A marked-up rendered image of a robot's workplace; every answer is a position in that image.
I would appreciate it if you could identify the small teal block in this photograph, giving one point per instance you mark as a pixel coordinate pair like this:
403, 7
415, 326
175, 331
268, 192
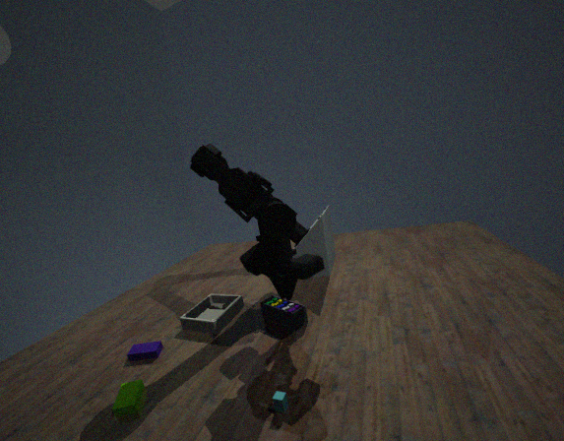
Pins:
280, 401

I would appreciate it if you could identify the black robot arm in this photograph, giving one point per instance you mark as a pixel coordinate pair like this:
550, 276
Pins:
243, 192

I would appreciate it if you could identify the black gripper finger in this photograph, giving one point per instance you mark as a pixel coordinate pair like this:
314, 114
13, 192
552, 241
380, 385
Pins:
288, 284
276, 281

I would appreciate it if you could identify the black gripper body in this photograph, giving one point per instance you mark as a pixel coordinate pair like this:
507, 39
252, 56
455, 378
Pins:
303, 267

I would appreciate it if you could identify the green rectangular block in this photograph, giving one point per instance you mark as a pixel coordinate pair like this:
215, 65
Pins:
128, 398

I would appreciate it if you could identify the purple rectangular block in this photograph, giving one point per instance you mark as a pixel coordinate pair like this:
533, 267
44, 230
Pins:
144, 351

